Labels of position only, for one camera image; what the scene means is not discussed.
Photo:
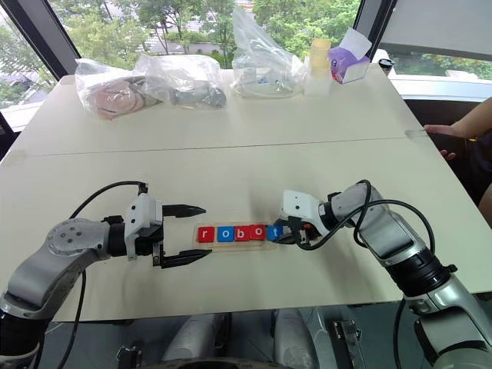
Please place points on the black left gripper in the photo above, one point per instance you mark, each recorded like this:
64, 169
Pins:
148, 240

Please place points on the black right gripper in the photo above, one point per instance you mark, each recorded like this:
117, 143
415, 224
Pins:
303, 232

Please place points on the blue letter tile t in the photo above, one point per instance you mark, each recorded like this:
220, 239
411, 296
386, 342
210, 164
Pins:
273, 233

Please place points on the red letter tile o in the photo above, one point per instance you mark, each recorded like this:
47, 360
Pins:
258, 233

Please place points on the red letter tile b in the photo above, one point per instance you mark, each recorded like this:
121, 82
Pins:
241, 233

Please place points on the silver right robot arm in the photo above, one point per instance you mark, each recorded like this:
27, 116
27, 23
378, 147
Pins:
399, 234

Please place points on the person's bare forearm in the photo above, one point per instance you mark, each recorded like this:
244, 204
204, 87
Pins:
474, 117

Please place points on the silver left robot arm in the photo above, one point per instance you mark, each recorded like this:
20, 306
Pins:
46, 261

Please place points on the red letter tile r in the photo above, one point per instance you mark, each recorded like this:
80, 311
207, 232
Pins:
205, 235

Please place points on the blue letter tile o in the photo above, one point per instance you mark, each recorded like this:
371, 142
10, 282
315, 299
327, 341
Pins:
224, 234

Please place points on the long wooden letter tray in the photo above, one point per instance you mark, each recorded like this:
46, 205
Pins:
238, 247

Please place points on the grey rounded robot leg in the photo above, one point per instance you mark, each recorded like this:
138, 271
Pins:
196, 338
294, 338

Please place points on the person's bare hand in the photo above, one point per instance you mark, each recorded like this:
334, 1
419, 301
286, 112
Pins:
444, 130
447, 155

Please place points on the clear bag with grey items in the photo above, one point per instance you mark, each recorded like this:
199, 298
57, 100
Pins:
196, 96

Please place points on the white translucent container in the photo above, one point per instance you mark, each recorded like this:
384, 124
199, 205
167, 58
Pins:
317, 86

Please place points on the clear bag with pink items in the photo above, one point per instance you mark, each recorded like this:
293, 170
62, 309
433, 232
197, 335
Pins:
115, 96

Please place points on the tall clear plastic bag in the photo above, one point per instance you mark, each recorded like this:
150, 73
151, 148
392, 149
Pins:
265, 73

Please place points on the clear tape strip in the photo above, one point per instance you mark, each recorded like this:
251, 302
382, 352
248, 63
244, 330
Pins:
416, 133

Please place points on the white open cardboard box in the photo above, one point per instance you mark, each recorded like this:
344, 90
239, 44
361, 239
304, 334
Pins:
355, 71

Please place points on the purple plush toy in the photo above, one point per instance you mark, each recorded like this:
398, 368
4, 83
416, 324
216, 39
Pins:
340, 63

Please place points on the stack of yellow cups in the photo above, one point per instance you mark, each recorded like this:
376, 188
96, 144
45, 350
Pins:
320, 57

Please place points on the small black cup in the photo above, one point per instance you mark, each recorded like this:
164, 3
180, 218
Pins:
385, 66

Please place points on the person's dark clothing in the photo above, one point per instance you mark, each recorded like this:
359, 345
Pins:
482, 169

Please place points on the white roller blind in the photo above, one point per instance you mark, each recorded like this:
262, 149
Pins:
438, 27

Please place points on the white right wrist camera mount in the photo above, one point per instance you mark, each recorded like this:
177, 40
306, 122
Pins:
301, 205

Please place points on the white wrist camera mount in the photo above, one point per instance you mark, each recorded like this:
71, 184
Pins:
142, 211
301, 205

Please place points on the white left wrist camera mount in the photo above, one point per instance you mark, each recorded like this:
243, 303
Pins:
142, 211

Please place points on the dark window frame pillar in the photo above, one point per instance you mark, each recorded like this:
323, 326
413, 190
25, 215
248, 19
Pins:
374, 21
42, 34

